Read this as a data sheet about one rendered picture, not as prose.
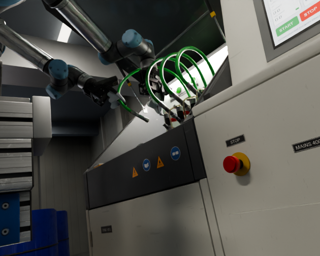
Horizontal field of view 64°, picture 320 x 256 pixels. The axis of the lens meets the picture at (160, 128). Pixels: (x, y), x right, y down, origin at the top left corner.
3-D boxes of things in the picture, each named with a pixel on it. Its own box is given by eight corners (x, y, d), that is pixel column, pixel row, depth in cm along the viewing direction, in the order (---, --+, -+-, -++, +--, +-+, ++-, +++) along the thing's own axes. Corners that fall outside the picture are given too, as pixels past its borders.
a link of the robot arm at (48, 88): (42, 80, 112) (61, 66, 117) (44, 92, 121) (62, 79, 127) (56, 92, 112) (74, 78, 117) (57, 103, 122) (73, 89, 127)
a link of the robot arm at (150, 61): (149, 68, 124) (160, 60, 118) (151, 77, 122) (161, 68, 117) (136, 65, 119) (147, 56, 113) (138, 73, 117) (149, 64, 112)
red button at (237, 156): (222, 179, 54) (216, 155, 56) (232, 178, 57) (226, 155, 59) (243, 173, 51) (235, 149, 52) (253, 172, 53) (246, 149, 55)
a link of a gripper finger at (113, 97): (118, 109, 114) (103, 100, 118) (127, 100, 117) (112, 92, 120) (117, 104, 112) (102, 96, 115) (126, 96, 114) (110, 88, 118)
